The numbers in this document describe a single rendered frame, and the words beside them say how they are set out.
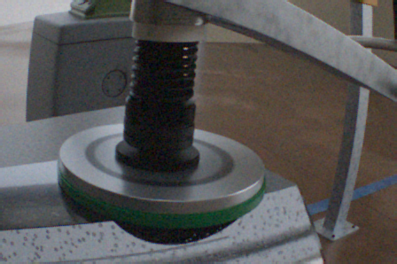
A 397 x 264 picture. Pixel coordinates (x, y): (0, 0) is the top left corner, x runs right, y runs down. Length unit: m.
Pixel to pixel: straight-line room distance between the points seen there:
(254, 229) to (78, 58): 1.05
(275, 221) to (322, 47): 0.20
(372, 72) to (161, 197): 0.37
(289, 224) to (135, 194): 0.18
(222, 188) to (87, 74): 1.08
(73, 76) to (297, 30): 1.04
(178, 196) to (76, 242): 0.11
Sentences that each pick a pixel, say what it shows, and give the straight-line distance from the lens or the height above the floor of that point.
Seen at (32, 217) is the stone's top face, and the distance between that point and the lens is 0.52.
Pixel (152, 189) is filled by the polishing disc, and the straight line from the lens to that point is 0.53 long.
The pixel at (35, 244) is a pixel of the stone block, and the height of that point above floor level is 0.79.
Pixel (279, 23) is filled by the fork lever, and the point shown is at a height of 0.98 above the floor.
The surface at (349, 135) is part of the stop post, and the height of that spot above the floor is 0.43.
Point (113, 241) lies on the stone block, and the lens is 0.52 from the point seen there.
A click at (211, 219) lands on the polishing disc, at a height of 0.81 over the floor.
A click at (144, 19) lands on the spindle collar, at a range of 0.55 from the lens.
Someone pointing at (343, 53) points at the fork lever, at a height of 0.95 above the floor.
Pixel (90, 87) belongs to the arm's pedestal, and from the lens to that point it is 1.61.
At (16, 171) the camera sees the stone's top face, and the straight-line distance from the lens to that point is 0.62.
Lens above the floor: 1.04
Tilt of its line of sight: 18 degrees down
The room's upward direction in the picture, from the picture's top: 5 degrees clockwise
